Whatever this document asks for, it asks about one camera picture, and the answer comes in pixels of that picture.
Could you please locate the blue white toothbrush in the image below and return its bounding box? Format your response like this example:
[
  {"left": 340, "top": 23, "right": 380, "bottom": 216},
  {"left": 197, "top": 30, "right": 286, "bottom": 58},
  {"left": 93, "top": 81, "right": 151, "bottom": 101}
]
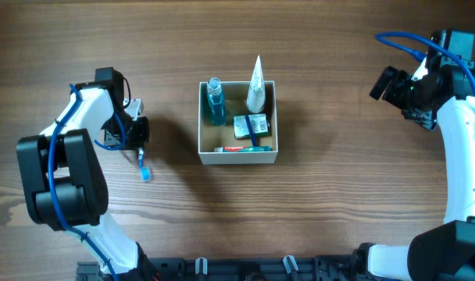
[{"left": 137, "top": 148, "right": 152, "bottom": 181}]

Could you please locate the blue mouthwash bottle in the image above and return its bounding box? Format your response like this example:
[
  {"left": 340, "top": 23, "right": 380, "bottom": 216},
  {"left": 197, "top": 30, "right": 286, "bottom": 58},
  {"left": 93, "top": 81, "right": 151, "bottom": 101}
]
[{"left": 206, "top": 77, "right": 226, "bottom": 126}]

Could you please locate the white lotion tube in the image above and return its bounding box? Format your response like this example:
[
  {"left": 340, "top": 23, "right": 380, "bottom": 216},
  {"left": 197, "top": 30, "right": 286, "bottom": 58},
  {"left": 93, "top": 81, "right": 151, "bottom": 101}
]
[{"left": 246, "top": 55, "right": 266, "bottom": 113}]

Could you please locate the green soap bar pack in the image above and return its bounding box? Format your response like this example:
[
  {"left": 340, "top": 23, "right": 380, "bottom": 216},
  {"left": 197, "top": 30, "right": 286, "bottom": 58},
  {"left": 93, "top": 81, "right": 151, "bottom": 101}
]
[{"left": 234, "top": 113, "right": 271, "bottom": 140}]

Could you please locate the toothpaste tube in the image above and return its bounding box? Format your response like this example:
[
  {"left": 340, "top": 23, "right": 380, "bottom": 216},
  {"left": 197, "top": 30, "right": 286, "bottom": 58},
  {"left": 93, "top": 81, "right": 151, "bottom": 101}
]
[{"left": 213, "top": 146, "right": 272, "bottom": 153}]

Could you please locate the blue disposable razor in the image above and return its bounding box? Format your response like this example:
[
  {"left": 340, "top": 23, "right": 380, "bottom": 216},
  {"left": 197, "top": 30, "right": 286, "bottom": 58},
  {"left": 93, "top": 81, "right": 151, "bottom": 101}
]
[{"left": 245, "top": 115, "right": 258, "bottom": 147}]

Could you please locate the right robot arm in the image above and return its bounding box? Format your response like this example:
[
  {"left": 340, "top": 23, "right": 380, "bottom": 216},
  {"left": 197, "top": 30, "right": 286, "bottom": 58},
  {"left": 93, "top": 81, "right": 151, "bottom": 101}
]
[{"left": 349, "top": 29, "right": 475, "bottom": 280}]

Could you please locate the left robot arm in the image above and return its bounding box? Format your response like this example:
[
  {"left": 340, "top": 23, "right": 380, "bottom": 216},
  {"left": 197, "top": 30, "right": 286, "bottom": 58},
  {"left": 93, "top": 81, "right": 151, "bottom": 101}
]
[{"left": 16, "top": 67, "right": 160, "bottom": 280}]

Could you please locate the open white cardboard box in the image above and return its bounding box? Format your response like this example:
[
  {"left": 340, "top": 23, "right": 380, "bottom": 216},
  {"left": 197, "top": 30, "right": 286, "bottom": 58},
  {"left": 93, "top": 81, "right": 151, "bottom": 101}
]
[{"left": 198, "top": 80, "right": 279, "bottom": 165}]

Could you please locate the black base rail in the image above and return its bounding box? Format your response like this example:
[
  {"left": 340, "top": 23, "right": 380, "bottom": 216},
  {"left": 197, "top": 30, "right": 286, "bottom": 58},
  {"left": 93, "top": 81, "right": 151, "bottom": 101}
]
[{"left": 75, "top": 254, "right": 363, "bottom": 281}]

